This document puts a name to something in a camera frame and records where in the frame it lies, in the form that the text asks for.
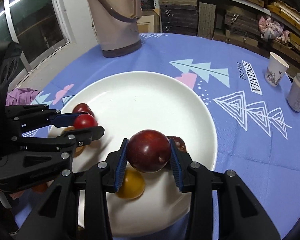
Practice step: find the red cherry tomato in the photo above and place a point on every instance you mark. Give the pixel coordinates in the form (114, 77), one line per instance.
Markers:
(85, 121)

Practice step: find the blue patterned tablecloth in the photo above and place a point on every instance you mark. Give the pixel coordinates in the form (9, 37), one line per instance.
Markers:
(258, 133)

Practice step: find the silver drink can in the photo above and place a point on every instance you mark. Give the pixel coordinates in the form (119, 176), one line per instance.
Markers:
(293, 97)

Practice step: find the window with white frame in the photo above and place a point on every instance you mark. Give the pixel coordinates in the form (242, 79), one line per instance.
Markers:
(35, 25)

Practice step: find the beige thermos jug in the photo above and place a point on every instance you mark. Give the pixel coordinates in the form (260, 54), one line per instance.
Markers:
(115, 24)

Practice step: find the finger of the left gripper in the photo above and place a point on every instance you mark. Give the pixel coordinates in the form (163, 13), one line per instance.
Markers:
(67, 141)
(26, 118)

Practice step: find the pink crumpled cloth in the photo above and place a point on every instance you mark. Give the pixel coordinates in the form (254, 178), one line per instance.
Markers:
(272, 30)

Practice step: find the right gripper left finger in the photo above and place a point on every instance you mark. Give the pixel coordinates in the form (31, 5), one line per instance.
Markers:
(75, 205)

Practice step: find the white oval plate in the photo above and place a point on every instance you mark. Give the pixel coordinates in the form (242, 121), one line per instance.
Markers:
(127, 103)

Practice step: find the small dark red plum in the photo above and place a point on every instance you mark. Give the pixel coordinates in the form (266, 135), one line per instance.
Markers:
(82, 108)

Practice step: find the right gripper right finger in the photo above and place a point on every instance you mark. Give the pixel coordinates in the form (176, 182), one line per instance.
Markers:
(241, 215)

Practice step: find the yellow orange tomato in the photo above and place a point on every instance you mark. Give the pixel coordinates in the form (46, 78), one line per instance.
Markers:
(133, 185)

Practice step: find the large dark red plum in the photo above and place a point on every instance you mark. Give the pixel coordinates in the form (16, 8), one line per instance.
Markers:
(148, 151)

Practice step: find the white paper cup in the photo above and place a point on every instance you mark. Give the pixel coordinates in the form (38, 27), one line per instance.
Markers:
(276, 69)

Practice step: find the metal storage shelf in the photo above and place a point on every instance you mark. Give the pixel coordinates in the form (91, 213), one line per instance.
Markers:
(236, 22)

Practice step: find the purple cloth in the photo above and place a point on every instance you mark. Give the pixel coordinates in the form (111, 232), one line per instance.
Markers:
(21, 96)

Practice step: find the pale orange round fruit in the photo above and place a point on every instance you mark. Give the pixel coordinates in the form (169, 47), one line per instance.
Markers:
(79, 149)

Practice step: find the dark brown flat fruit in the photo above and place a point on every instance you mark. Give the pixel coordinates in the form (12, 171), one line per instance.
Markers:
(180, 144)

